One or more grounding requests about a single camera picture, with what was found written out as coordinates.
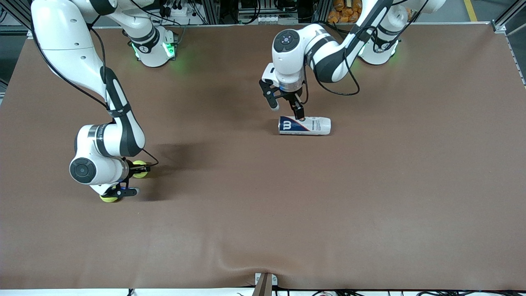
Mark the plain yellow tennis ball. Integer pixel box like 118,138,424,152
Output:
132,160,150,179

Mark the white blue tennis ball can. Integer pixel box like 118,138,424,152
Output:
279,116,332,135

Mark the white terminal block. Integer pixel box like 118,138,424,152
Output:
255,14,298,24

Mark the orange bags pile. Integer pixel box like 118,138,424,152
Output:
328,0,362,23

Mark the brown table mat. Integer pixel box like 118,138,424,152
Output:
0,23,526,290

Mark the white power strip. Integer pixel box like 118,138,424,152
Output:
162,2,206,26

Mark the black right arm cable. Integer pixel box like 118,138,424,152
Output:
30,16,160,169

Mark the aluminium frame post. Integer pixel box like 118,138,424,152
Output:
201,0,220,25

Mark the aluminium frame rail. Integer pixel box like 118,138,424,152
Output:
0,0,33,38
491,0,526,42

